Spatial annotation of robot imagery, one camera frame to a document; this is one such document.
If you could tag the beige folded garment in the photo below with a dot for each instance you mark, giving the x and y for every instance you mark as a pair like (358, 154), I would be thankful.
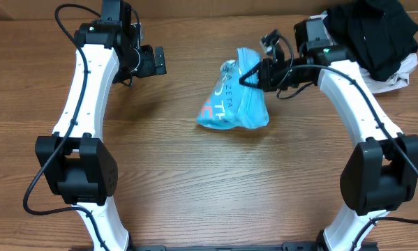
(398, 80)

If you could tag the black folded garment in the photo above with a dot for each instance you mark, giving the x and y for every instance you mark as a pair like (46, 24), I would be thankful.
(380, 34)

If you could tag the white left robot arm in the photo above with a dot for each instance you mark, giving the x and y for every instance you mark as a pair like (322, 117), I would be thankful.
(73, 159)

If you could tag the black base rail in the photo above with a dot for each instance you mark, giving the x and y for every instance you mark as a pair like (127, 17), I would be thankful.
(222, 247)

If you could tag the light blue printed t-shirt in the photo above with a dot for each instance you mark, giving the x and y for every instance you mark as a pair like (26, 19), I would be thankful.
(231, 104)

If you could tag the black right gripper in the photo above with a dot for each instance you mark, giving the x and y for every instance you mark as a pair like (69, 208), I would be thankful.
(264, 74)

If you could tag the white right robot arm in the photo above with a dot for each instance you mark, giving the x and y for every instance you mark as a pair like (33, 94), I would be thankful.
(382, 171)

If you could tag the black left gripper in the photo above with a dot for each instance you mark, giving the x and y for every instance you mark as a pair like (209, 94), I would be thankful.
(160, 60)

